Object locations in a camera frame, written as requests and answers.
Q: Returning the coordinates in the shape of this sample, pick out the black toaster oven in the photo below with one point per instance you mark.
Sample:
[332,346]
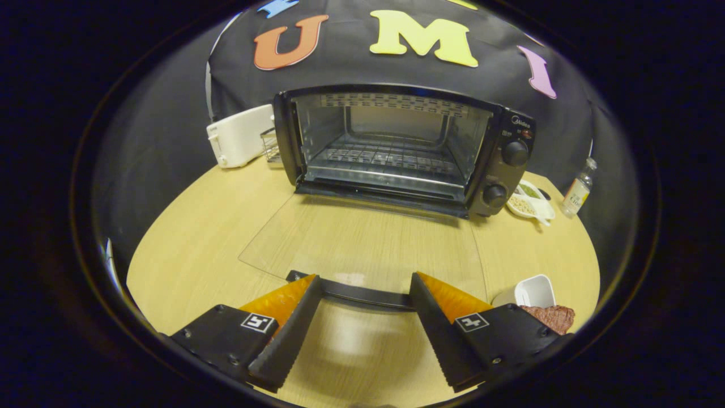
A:
[504,170]

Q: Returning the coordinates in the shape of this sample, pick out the white divided spice dish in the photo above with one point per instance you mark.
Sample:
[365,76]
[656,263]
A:
[524,205]

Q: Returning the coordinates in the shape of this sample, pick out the red-brown meat slice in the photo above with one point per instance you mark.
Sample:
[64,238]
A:
[552,318]

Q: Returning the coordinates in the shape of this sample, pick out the small clear glass bottle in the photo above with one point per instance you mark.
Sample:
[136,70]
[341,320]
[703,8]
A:
[576,195]

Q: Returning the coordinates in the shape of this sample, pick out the small white rectangular tray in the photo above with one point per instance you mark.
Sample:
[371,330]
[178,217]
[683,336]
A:
[529,292]

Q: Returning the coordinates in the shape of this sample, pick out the white pop-up toaster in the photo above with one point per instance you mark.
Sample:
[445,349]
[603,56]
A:
[241,136]

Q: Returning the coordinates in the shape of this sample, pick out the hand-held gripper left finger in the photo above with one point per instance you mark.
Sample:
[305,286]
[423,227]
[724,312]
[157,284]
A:
[291,340]

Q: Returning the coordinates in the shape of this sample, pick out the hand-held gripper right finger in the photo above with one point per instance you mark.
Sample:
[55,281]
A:
[444,340]

